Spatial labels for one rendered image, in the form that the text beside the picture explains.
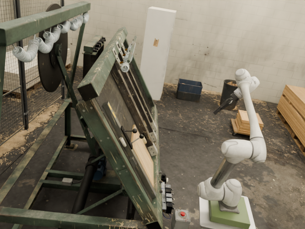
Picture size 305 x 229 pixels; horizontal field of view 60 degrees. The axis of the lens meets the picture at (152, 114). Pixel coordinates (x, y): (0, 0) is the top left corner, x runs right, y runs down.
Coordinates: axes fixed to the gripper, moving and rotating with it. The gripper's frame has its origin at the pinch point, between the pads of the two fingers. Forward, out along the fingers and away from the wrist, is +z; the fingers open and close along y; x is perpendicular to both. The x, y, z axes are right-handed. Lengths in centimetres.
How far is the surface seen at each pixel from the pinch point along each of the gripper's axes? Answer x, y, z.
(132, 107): -49, -23, 60
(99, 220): 0, 44, 125
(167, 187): 34, -13, 85
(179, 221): 40, 42, 75
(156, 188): 19, 10, 85
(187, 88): 19, -435, 29
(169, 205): 39, 9, 86
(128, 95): -60, -20, 54
